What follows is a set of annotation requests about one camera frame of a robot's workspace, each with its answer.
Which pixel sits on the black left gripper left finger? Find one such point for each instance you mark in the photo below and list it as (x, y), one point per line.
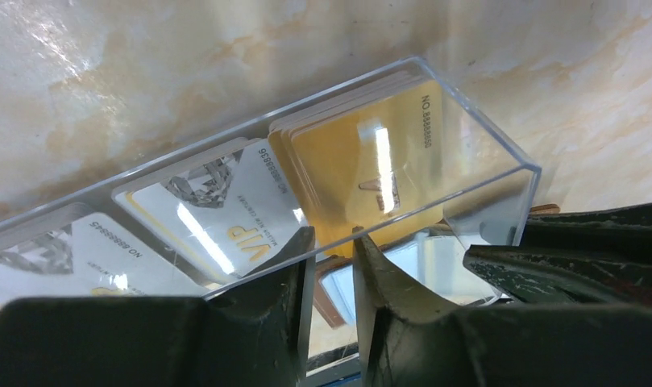
(247, 336)

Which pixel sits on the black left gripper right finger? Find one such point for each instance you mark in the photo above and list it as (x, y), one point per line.
(411, 336)

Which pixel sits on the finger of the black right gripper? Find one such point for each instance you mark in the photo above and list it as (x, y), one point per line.
(585, 257)

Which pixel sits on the silver vip card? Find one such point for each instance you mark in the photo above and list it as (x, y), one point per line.
(226, 211)
(77, 251)

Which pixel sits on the clear plastic card box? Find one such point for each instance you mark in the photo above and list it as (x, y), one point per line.
(398, 153)

